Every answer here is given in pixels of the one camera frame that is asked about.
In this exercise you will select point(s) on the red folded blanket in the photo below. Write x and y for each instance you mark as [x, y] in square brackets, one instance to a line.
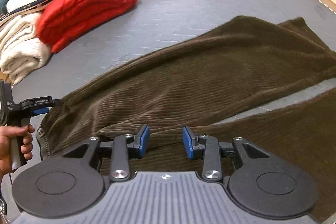
[64, 21]

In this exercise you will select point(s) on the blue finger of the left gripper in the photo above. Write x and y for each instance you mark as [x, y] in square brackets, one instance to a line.
[40, 111]

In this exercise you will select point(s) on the cream folded blanket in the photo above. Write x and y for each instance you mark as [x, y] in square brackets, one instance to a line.
[21, 50]

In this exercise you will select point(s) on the brown corduroy pants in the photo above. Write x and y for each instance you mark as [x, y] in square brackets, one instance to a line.
[201, 82]

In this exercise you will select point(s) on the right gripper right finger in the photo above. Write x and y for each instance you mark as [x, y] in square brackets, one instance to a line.
[210, 150]

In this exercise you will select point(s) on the person left hand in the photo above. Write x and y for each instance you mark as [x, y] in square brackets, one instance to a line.
[8, 133]

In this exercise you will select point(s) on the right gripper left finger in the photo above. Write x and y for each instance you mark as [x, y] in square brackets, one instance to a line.
[122, 149]

